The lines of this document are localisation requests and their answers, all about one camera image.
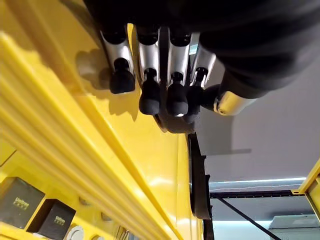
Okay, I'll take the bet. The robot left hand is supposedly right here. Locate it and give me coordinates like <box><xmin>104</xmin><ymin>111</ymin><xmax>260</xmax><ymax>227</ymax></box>
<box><xmin>82</xmin><ymin>0</ymin><xmax>320</xmax><ymax>124</ymax></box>

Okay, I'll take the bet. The yellow shelf rack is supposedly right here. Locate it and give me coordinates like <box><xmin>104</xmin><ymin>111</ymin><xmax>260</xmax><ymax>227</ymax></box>
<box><xmin>0</xmin><ymin>0</ymin><xmax>204</xmax><ymax>240</ymax></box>

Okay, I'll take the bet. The white box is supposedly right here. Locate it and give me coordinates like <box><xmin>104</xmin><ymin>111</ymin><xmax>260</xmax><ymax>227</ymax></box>
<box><xmin>268</xmin><ymin>214</ymin><xmax>320</xmax><ymax>230</ymax></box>

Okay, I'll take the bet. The small black Unitree box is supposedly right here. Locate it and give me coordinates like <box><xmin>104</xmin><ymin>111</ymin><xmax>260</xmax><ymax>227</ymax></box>
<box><xmin>26</xmin><ymin>198</ymin><xmax>77</xmax><ymax>240</ymax></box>

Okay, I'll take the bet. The large black Unitree box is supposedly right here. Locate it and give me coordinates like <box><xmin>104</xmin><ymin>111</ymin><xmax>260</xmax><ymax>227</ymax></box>
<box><xmin>0</xmin><ymin>176</ymin><xmax>46</xmax><ymax>230</ymax></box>

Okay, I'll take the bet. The black horizontal bar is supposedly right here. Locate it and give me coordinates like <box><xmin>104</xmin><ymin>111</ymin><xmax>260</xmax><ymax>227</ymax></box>
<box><xmin>209</xmin><ymin>189</ymin><xmax>301</xmax><ymax>200</ymax></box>

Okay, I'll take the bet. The black diagonal rod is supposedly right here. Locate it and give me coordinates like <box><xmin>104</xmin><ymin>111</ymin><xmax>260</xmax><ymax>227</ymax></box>
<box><xmin>216</xmin><ymin>196</ymin><xmax>280</xmax><ymax>240</ymax></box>

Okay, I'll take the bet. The black upright pole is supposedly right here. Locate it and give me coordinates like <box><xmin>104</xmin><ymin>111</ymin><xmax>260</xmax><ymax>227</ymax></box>
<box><xmin>202</xmin><ymin>218</ymin><xmax>215</xmax><ymax>240</ymax></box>

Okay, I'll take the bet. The silver round can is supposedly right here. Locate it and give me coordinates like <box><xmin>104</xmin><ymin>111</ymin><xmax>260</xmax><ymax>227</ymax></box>
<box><xmin>66</xmin><ymin>224</ymin><xmax>85</xmax><ymax>240</ymax></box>

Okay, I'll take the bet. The yellow shelf post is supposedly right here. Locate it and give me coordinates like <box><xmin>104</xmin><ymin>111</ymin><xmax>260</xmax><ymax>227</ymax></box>
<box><xmin>291</xmin><ymin>157</ymin><xmax>320</xmax><ymax>222</ymax></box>

